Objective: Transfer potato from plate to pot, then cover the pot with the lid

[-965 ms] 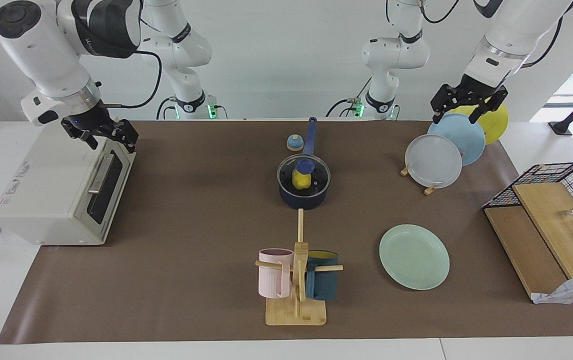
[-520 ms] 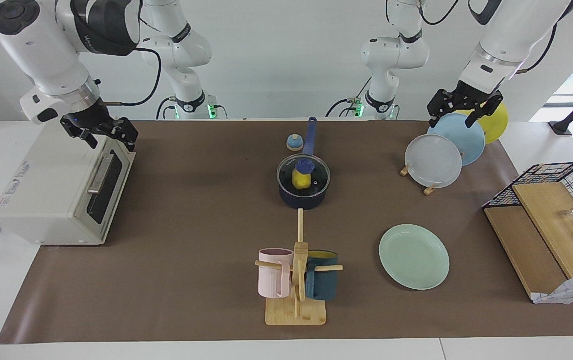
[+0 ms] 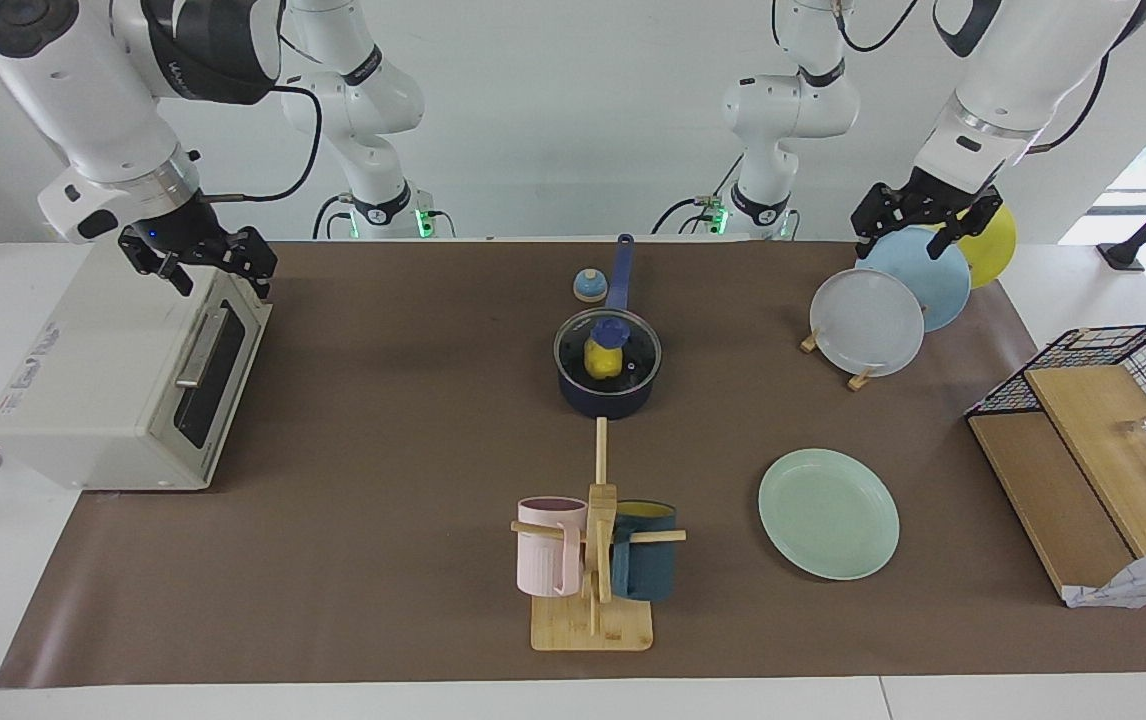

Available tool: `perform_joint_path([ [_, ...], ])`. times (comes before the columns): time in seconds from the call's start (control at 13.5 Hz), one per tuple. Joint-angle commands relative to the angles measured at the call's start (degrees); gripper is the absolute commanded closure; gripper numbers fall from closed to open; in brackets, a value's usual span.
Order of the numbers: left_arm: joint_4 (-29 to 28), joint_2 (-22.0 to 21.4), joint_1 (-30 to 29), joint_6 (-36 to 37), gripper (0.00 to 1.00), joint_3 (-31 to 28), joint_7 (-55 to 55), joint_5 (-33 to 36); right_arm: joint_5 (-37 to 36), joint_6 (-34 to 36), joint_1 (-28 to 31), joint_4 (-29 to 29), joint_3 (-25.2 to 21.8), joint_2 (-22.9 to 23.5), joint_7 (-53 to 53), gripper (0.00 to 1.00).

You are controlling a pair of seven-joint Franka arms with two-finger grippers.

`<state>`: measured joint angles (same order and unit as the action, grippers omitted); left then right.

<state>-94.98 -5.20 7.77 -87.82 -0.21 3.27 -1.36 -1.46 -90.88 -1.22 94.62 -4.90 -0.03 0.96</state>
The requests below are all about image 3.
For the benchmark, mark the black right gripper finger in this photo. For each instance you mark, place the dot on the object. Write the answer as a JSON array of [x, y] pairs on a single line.
[[153, 258], [251, 255]]

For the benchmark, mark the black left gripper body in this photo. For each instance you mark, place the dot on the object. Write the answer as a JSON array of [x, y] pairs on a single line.
[[933, 193]]

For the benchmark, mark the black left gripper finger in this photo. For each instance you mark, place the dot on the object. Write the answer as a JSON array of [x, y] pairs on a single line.
[[968, 228], [878, 212]]

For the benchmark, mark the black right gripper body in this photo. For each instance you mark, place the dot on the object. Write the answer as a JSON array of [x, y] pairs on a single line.
[[183, 235]]

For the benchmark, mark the glass lid blue knob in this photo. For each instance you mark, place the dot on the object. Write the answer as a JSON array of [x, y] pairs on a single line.
[[645, 360]]

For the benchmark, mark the yellow potato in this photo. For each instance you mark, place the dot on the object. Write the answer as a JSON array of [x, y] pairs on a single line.
[[603, 362]]

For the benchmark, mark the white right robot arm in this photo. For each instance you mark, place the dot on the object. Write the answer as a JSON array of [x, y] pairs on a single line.
[[83, 90]]

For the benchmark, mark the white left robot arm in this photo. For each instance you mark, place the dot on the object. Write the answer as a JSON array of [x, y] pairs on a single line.
[[1023, 70]]

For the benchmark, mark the yellow plate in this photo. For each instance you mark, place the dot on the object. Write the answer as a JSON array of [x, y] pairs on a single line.
[[988, 250]]

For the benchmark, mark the light blue plate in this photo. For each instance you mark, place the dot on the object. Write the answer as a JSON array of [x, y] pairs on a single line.
[[918, 285]]

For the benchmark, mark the grey plate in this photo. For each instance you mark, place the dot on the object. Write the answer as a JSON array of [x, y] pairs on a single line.
[[868, 322]]

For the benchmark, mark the wooden plate rack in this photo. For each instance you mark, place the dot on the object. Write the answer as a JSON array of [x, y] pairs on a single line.
[[863, 378]]

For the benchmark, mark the light green plate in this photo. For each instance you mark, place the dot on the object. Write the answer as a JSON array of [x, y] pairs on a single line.
[[828, 515]]

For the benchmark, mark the beige toaster oven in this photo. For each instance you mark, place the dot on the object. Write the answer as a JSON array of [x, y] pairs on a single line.
[[93, 350]]

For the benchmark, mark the brown table mat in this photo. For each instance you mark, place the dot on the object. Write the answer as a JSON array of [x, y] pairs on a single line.
[[333, 560]]

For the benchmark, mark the white patterned cloth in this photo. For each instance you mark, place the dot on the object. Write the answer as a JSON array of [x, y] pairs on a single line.
[[1143, 585]]

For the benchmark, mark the pink mug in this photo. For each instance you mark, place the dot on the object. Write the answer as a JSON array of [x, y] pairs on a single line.
[[543, 560]]

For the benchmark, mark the dark teal mug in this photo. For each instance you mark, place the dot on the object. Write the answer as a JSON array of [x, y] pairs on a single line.
[[645, 570]]

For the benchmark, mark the wooden mug tree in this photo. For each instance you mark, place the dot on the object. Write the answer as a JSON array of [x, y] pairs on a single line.
[[593, 630]]

